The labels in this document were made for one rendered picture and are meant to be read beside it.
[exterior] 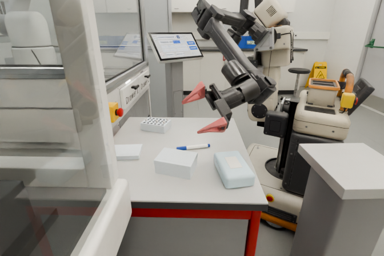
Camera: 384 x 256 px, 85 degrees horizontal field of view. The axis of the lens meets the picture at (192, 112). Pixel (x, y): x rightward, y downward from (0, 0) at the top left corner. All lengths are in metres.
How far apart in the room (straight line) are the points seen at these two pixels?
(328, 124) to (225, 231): 0.77
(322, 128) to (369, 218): 0.45
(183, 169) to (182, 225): 0.17
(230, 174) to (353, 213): 0.48
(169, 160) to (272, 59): 0.93
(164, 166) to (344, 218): 0.65
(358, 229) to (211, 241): 0.54
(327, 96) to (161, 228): 1.08
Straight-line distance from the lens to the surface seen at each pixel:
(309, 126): 1.26
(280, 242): 1.61
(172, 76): 2.18
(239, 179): 0.67
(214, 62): 4.15
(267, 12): 1.36
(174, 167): 0.70
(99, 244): 0.41
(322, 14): 5.55
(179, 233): 0.76
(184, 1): 4.43
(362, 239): 1.10
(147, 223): 0.74
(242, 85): 0.59
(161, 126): 0.99
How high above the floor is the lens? 1.21
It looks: 21 degrees down
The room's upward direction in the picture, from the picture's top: straight up
